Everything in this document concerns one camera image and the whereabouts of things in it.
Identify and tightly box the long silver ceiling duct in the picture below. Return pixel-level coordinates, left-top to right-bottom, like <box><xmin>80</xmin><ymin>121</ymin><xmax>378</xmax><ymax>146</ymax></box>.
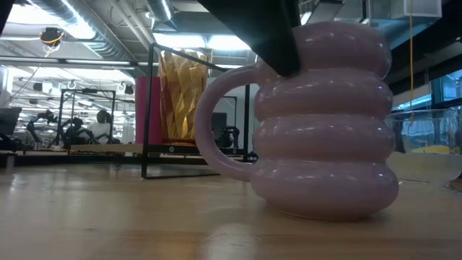
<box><xmin>28</xmin><ymin>0</ymin><xmax>165</xmax><ymax>97</ymax></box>

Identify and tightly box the purple bubble ceramic mug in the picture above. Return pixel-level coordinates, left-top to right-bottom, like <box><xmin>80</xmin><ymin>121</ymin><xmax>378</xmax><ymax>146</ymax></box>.
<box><xmin>194</xmin><ymin>20</ymin><xmax>400</xmax><ymax>222</ymax></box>

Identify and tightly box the clear glass mug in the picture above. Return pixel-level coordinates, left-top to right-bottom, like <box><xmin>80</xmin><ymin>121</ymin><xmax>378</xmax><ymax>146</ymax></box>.
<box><xmin>386</xmin><ymin>108</ymin><xmax>462</xmax><ymax>183</ymax></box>

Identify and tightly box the ceiling cable reel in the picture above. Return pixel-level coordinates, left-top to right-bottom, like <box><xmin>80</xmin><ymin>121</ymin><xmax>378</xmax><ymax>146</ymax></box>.
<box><xmin>38</xmin><ymin>26</ymin><xmax>66</xmax><ymax>47</ymax></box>

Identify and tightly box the amber faceted plastic tumbler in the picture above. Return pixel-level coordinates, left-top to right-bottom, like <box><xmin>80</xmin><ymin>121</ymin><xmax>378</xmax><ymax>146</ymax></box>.
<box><xmin>158</xmin><ymin>48</ymin><xmax>210</xmax><ymax>145</ymax></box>

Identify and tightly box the dark monitor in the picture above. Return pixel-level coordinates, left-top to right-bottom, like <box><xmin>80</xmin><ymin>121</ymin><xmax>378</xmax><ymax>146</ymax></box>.
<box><xmin>0</xmin><ymin>106</ymin><xmax>23</xmax><ymax>137</ymax></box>

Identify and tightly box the black aluminium table frame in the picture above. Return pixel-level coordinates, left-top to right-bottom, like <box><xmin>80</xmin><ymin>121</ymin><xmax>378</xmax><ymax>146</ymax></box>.
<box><xmin>0</xmin><ymin>153</ymin><xmax>259</xmax><ymax>168</ymax></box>

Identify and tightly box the person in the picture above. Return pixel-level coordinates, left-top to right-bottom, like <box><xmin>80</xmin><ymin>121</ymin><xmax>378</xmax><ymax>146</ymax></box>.
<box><xmin>87</xmin><ymin>109</ymin><xmax>113</xmax><ymax>144</ymax></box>
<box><xmin>61</xmin><ymin>116</ymin><xmax>90</xmax><ymax>146</ymax></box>

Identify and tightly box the yellow hanging cable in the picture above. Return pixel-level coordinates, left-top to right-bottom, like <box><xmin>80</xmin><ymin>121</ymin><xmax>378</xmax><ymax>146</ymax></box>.
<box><xmin>409</xmin><ymin>0</ymin><xmax>415</xmax><ymax>127</ymax></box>

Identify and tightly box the black background rig frame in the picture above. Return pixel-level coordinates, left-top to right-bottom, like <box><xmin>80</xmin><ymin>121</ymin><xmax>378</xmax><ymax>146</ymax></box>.
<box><xmin>56</xmin><ymin>88</ymin><xmax>117</xmax><ymax>144</ymax></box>

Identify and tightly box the short silver ceiling duct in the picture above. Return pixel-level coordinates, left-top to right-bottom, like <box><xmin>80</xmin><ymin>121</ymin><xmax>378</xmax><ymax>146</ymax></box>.
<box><xmin>144</xmin><ymin>0</ymin><xmax>175</xmax><ymax>22</ymax></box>

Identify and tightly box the white ceiling unit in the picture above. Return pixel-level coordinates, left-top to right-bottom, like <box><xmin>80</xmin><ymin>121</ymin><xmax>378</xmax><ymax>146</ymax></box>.
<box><xmin>367</xmin><ymin>0</ymin><xmax>443</xmax><ymax>20</ymax></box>

